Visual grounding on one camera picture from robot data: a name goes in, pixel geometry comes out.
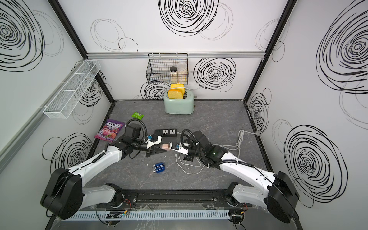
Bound black lid spice jar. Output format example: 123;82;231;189
170;66;178;84

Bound purple Fox's candy bag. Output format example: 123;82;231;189
94;119;125;143

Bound mint green toaster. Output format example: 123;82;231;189
163;87;195;115

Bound yellow sponge back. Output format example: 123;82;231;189
170;84;185;94

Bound black wire basket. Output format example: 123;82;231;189
146;53;189;84

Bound yellow sponge front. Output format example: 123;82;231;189
167;89;185;99

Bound black power strip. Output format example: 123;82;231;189
154;128;178;138

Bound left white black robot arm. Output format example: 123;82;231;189
40;118;170;219

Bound blue electric shaver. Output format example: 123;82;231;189
152;163;165;173

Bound yellow sponge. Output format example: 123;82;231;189
170;84;185;94
167;89;185;99

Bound white wire wall shelf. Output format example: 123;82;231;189
43;59;101;119

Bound green candy packet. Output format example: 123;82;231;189
132;112;144;120

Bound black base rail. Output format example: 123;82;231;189
57;189;291;208

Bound white power strip cord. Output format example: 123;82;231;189
218;129;261;151

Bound pink USB charger adapter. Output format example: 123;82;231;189
161;143;172;151

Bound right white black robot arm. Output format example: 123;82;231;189
164;129;300;223

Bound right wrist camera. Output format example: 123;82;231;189
172;143;190;155

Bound white lid clear jar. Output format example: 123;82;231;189
176;62;188;84

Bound white slotted cable duct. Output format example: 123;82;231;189
67;210;230;222

